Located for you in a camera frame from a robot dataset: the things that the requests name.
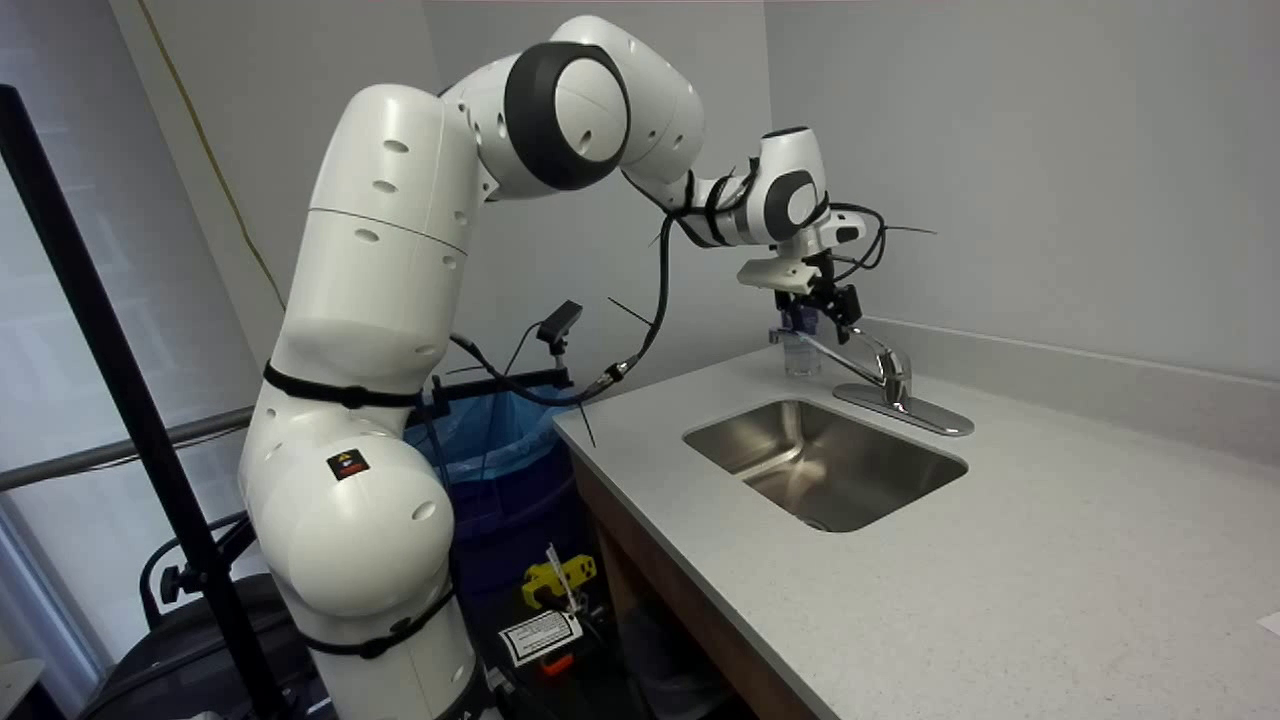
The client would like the wooden counter cabinet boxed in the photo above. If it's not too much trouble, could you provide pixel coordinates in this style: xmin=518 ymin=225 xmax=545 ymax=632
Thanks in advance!
xmin=571 ymin=465 xmax=818 ymax=720

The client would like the black metal stand pole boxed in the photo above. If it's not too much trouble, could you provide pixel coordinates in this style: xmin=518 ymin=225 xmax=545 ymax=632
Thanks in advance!
xmin=0 ymin=85 xmax=288 ymax=720

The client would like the black cable on floor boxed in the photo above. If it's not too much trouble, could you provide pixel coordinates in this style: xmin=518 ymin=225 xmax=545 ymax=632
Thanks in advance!
xmin=136 ymin=511 xmax=263 ymax=636

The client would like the blue recycling bin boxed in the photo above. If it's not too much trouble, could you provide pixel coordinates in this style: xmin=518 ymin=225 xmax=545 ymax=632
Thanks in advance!
xmin=404 ymin=391 xmax=592 ymax=644

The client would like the chrome faucet handle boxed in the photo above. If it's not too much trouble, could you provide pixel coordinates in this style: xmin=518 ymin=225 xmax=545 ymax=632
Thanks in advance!
xmin=877 ymin=346 xmax=911 ymax=404

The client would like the white labelled tag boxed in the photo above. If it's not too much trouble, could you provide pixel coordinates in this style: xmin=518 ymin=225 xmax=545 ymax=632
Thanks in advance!
xmin=500 ymin=611 xmax=586 ymax=668

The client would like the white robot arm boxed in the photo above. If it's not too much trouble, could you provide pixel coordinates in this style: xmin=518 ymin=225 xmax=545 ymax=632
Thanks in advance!
xmin=240 ymin=16 xmax=870 ymax=720

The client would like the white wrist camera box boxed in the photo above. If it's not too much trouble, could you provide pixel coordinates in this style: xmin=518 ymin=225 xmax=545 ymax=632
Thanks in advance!
xmin=738 ymin=254 xmax=821 ymax=295

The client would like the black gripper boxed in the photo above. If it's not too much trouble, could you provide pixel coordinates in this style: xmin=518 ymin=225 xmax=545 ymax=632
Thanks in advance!
xmin=778 ymin=254 xmax=862 ymax=344

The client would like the stainless steel sink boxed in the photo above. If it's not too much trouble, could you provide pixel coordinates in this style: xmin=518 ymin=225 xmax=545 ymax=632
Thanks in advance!
xmin=683 ymin=398 xmax=967 ymax=532

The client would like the black camera on mount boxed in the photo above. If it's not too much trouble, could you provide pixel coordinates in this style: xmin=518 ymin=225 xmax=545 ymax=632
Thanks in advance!
xmin=537 ymin=300 xmax=580 ymax=354

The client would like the chrome faucet base plate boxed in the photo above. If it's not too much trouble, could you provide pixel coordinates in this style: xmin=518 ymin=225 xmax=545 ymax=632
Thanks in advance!
xmin=833 ymin=384 xmax=975 ymax=435

